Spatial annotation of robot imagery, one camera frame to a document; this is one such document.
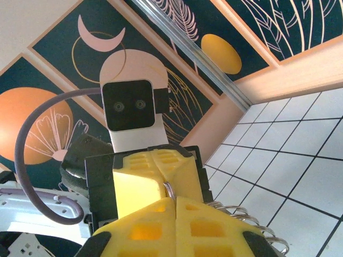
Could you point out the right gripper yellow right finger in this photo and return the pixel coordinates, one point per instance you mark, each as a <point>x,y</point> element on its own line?
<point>182,214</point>

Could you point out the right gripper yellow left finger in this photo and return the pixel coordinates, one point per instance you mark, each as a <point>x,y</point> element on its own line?
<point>160,211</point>

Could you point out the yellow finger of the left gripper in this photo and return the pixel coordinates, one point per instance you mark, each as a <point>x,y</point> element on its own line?
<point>134,192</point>
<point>185,176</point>

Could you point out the silver keyring with spring coil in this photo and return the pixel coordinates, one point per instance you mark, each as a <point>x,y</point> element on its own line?
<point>171,192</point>

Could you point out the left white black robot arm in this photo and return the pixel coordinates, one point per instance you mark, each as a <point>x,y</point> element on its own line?
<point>16,214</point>

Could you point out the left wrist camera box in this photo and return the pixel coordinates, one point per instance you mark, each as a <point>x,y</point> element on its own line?
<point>128,107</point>

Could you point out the aluminium corner post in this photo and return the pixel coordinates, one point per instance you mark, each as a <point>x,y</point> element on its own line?
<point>187,46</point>

